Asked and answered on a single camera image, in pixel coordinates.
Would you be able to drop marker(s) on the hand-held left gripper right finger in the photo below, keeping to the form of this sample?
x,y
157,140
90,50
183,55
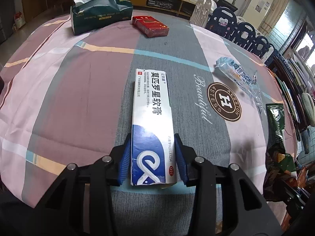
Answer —
x,y
181,162

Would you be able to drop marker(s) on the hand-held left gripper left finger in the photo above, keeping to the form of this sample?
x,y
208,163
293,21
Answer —
x,y
124,162

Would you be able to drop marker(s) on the white blue ointment box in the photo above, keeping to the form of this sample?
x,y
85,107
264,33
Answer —
x,y
152,118

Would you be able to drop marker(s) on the pink grey plaid tablecloth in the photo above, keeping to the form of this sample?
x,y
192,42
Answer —
x,y
81,91

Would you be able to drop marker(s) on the dark patterned snack bag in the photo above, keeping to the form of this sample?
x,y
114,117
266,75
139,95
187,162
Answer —
x,y
278,169

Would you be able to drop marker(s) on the clear plastic wrapper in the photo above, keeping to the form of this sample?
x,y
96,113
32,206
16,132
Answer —
x,y
233,72

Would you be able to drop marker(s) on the dark green snack bag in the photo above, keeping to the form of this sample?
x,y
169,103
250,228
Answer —
x,y
279,123

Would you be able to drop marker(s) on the dark wooden coffee table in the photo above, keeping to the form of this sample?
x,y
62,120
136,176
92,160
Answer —
x,y
288,103

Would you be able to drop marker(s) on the red cigarette pack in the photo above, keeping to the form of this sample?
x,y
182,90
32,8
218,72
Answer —
x,y
153,29
142,19

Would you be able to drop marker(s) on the green beige cushion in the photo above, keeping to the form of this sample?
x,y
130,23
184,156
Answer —
x,y
308,108

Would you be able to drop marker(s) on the stack of books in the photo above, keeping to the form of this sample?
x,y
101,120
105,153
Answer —
x,y
295,71

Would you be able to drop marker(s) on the green tissue pack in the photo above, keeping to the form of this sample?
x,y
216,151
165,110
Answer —
x,y
101,13

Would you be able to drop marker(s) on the yellow tv cabinet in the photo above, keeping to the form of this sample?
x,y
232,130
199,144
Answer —
x,y
167,2

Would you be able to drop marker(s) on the window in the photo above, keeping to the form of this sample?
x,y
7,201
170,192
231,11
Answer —
x,y
305,49

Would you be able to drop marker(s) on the white standing air conditioner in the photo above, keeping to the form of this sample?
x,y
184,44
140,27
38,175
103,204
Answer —
x,y
257,5

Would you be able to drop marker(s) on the brown wooden cabinet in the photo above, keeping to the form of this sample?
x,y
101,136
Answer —
x,y
37,0

